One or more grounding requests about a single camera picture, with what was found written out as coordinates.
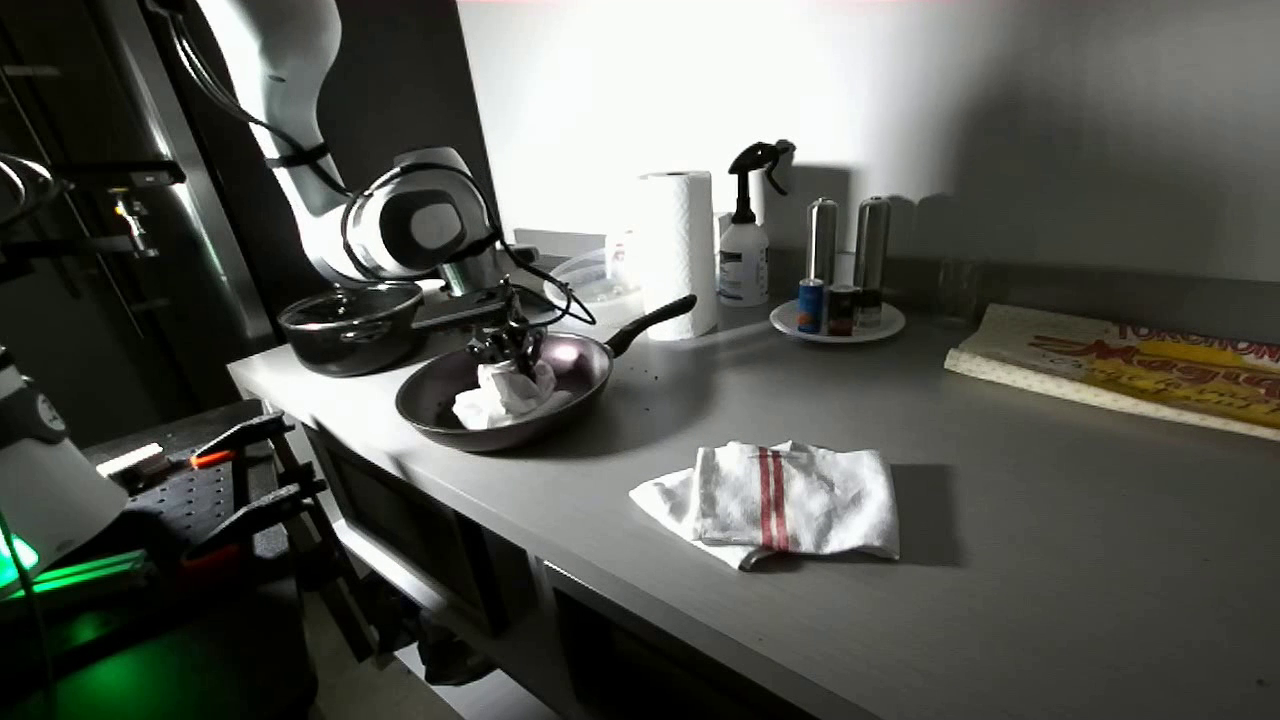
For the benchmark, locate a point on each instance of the small white plate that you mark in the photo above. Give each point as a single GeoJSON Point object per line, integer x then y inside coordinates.
{"type": "Point", "coordinates": [882, 326]}

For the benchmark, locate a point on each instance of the small blue can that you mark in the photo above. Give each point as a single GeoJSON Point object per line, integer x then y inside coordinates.
{"type": "Point", "coordinates": [810, 304]}

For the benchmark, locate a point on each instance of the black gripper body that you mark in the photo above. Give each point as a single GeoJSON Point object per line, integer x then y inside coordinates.
{"type": "Point", "coordinates": [502, 320]}

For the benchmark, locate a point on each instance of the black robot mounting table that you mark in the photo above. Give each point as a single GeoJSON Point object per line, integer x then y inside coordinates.
{"type": "Point", "coordinates": [160, 641]}

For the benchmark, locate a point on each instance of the black cooking pot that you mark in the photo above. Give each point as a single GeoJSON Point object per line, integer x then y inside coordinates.
{"type": "Point", "coordinates": [343, 350]}

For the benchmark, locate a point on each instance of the clear plastic container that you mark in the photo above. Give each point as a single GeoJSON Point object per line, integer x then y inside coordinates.
{"type": "Point", "coordinates": [592, 264]}

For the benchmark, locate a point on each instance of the small dark can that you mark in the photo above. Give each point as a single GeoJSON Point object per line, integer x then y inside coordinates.
{"type": "Point", "coordinates": [842, 304]}

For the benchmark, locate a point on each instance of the glass lid black knob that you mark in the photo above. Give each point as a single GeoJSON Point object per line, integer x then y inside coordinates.
{"type": "Point", "coordinates": [326, 309]}

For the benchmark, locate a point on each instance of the dark frying pan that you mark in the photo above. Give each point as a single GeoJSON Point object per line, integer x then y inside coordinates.
{"type": "Point", "coordinates": [574, 366]}

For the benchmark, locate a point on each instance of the white paper towel roll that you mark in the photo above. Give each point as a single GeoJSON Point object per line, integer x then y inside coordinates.
{"type": "Point", "coordinates": [681, 255]}

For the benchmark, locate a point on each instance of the white towel red stripe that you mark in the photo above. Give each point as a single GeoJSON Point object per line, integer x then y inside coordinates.
{"type": "Point", "coordinates": [827, 505]}
{"type": "Point", "coordinates": [502, 398]}

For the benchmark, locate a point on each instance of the metal cylinder shaker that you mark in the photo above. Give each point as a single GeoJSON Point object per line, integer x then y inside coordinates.
{"type": "Point", "coordinates": [821, 242]}
{"type": "Point", "coordinates": [873, 244]}

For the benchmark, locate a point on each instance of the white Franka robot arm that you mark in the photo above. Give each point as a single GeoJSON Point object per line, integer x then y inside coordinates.
{"type": "Point", "coordinates": [282, 80]}

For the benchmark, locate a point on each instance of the spray bottle black head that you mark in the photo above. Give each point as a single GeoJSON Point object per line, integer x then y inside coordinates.
{"type": "Point", "coordinates": [746, 261]}

